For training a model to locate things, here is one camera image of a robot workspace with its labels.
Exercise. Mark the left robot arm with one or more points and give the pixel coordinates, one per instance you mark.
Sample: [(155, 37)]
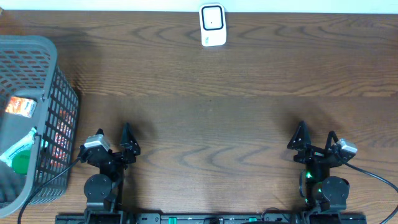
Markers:
[(104, 191)]

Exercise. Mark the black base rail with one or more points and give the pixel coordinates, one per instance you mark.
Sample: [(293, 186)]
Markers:
[(155, 218)]

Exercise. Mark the teal wipes packet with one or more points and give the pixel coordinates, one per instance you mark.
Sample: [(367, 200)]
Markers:
[(23, 144)]

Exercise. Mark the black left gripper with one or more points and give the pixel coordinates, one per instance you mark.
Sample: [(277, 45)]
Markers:
[(115, 156)]

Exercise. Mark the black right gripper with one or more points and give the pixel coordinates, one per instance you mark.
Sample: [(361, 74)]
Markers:
[(313, 152)]

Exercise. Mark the orange small box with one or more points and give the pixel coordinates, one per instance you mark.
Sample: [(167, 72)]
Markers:
[(21, 106)]

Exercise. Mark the red candy bar wrapper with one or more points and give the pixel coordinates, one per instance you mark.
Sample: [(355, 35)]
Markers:
[(62, 139)]

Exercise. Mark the white barcode scanner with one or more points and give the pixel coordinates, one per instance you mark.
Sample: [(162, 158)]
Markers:
[(212, 25)]

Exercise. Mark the grey plastic basket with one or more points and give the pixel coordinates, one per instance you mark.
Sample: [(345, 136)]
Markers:
[(29, 69)]

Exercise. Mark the green lid jar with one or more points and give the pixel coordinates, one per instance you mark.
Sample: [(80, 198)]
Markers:
[(20, 162)]

